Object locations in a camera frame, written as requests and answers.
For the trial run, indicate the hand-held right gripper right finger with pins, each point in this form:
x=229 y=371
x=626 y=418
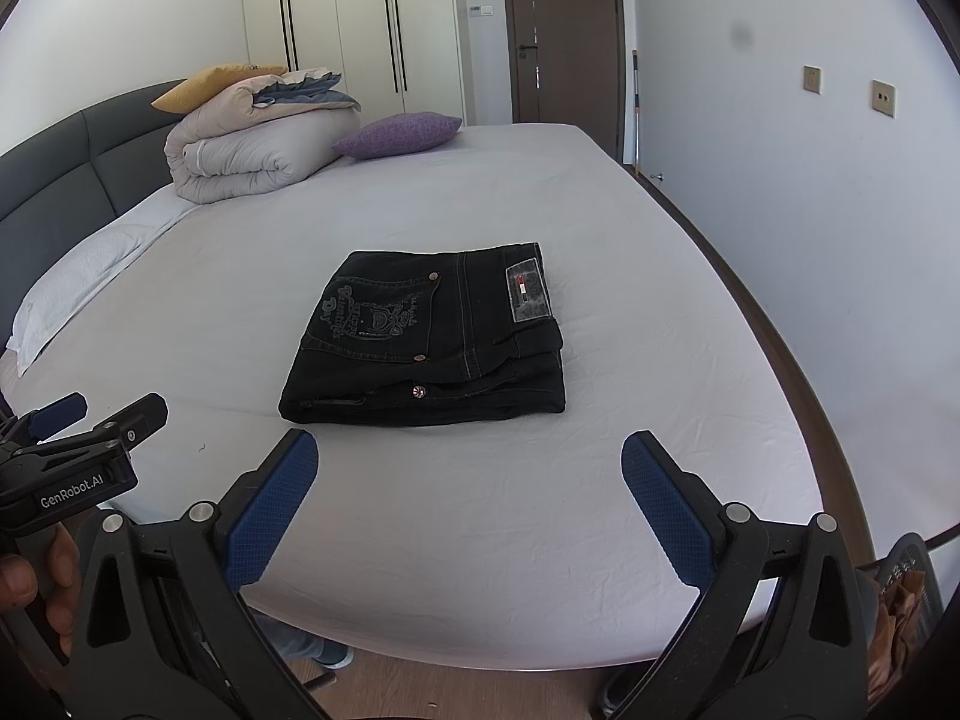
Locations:
x=667 y=510

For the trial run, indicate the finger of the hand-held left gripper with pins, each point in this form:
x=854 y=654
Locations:
x=52 y=412
x=124 y=420

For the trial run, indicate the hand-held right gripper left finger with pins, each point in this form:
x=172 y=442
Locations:
x=274 y=510

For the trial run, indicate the black denim pants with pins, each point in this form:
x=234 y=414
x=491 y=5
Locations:
x=420 y=345

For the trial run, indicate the person's left hand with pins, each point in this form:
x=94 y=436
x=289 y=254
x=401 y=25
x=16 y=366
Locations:
x=60 y=577

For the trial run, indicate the person's leg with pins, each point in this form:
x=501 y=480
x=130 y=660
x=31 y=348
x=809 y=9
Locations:
x=300 y=641

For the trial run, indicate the flat white pillow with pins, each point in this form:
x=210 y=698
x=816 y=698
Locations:
x=97 y=270

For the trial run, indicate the grey padded headboard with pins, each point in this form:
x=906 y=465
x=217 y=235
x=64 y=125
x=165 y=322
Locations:
x=52 y=172

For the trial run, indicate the brown crumpled bag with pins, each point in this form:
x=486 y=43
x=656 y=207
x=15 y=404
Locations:
x=904 y=615

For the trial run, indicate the folded beige duvet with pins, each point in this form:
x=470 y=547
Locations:
x=247 y=157

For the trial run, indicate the yellow pillow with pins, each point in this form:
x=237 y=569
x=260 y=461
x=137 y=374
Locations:
x=210 y=86

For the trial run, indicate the bed with white sheet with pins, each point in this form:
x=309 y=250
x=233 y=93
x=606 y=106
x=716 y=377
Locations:
x=487 y=210

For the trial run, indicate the folded blue grey blanket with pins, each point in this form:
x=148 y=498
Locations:
x=307 y=94

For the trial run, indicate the purple pillow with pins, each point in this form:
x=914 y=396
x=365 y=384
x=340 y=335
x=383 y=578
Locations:
x=401 y=133

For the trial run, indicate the white wardrobe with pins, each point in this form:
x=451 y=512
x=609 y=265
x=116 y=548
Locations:
x=337 y=22

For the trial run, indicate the brown door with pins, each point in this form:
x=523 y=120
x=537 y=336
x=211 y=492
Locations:
x=570 y=37

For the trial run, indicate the beige wall socket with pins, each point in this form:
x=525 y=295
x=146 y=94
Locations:
x=883 y=99
x=812 y=79

